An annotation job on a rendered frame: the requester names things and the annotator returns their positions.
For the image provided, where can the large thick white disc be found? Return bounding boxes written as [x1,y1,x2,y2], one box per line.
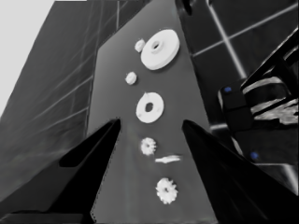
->
[140,28,181,71]

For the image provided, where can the white toothed gear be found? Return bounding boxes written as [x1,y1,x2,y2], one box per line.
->
[134,38,147,53]
[155,176,179,205]
[139,136,157,157]
[124,71,138,85]

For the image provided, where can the small white T-shaped piece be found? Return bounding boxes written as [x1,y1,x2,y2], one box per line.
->
[154,154,182,164]

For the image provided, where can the dark robot body block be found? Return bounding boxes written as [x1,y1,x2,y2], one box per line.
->
[217,27,299,191]

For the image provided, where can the white round pinned carrier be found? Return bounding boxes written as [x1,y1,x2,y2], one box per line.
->
[135,91,165,124]

